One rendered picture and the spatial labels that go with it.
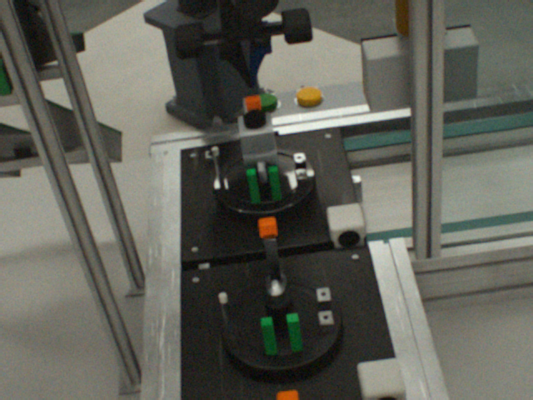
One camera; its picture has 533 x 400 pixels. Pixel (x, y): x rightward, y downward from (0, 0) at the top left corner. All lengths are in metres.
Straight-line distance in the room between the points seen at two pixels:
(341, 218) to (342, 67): 0.58
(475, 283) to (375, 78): 0.33
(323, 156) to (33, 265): 0.47
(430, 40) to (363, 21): 2.61
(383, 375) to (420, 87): 0.30
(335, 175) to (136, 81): 0.61
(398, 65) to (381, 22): 2.55
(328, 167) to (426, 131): 0.28
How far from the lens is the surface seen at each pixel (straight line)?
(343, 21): 3.50
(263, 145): 1.09
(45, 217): 1.40
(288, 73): 1.61
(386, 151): 1.27
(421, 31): 0.87
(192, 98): 1.48
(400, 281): 1.04
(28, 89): 0.82
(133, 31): 1.84
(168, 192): 1.21
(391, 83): 0.93
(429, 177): 0.99
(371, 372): 0.92
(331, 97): 1.35
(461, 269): 1.10
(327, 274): 1.04
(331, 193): 1.15
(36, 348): 1.21
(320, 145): 1.24
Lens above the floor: 1.72
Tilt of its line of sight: 41 degrees down
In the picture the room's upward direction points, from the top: 9 degrees counter-clockwise
